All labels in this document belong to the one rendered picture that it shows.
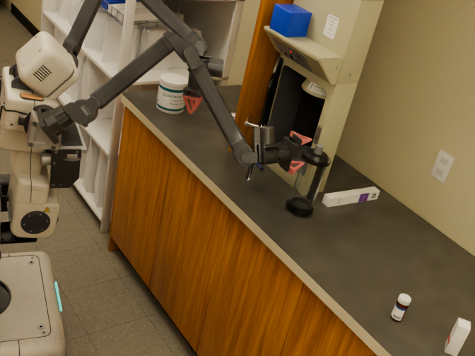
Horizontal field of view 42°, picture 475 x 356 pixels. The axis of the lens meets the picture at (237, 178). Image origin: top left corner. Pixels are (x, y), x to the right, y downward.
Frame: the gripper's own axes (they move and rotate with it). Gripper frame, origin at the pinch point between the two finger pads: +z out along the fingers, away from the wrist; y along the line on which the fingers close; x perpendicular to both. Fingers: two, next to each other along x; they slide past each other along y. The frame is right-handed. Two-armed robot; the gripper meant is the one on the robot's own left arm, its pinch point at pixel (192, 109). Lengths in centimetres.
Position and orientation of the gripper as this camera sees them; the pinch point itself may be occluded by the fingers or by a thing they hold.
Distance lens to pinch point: 240.5
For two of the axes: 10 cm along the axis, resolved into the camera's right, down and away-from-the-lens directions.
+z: -1.4, 9.0, 4.1
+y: 2.4, -3.7, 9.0
